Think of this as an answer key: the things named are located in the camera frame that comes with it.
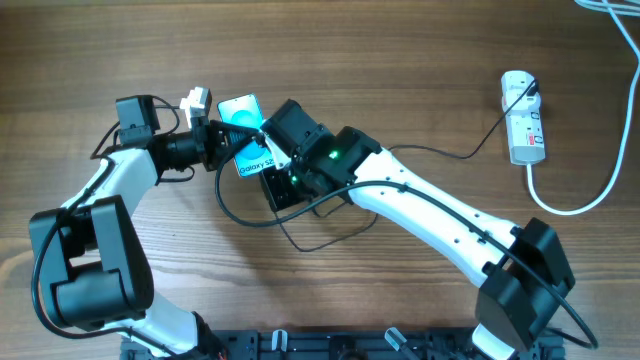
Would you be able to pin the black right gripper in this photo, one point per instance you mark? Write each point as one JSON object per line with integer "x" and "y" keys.
{"x": 281, "y": 197}

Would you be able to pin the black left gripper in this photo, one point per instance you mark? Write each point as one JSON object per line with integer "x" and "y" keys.
{"x": 214, "y": 130}

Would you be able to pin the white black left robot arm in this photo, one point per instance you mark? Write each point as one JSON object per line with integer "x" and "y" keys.
{"x": 91, "y": 276}

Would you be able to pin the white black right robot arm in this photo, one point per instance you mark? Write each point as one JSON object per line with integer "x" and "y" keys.
{"x": 522, "y": 273}

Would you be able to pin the white power strip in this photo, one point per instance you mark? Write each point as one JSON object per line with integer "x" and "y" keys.
{"x": 524, "y": 130}

